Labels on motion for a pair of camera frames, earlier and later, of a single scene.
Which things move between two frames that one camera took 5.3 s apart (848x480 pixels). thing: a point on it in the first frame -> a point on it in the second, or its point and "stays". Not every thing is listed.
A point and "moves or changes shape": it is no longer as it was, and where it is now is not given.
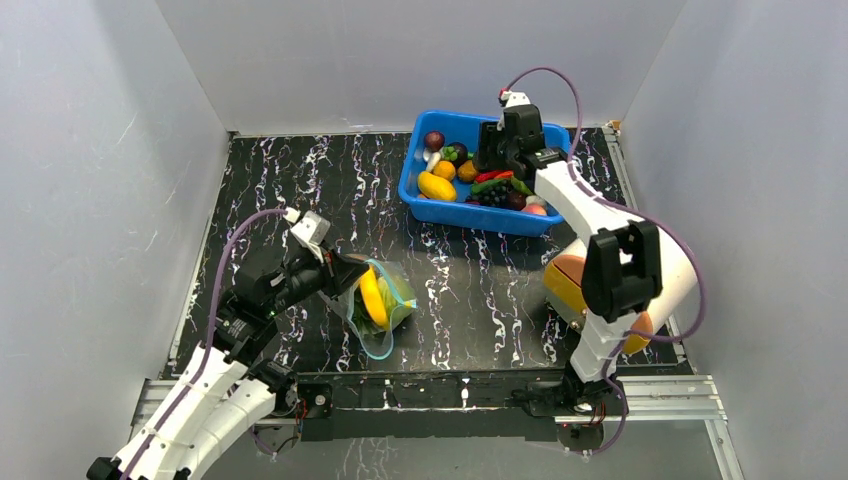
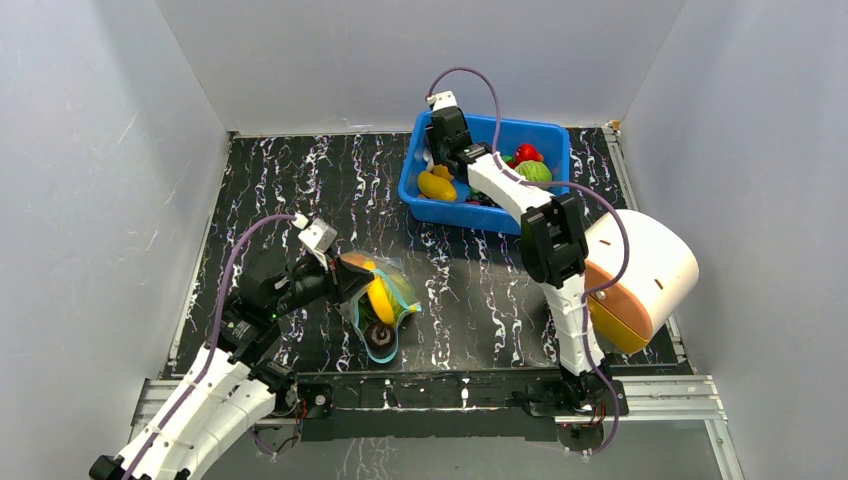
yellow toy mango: x=435 y=187 stays
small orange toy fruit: x=445 y=170 stays
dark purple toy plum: x=461 y=151 moves or changes shape
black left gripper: x=337 y=274 stays
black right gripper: x=491 y=147 -> x=436 y=153
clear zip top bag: x=380 y=294 stays
